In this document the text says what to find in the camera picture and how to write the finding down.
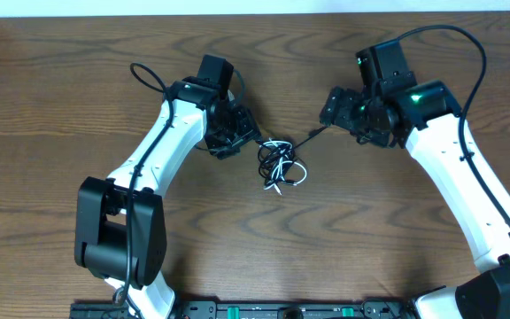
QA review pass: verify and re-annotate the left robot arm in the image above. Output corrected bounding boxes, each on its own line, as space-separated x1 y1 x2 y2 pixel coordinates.
70 55 261 318

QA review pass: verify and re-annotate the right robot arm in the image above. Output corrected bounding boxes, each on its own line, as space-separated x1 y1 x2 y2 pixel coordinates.
320 40 510 318

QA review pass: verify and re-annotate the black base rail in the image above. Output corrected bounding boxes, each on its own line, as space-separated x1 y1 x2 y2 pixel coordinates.
69 299 415 319

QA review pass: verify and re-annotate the black usb cable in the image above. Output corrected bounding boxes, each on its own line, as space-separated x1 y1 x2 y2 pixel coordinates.
257 126 329 190

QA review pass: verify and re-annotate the white usb cable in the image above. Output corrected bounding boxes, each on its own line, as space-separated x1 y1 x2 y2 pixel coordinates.
261 138 308 196

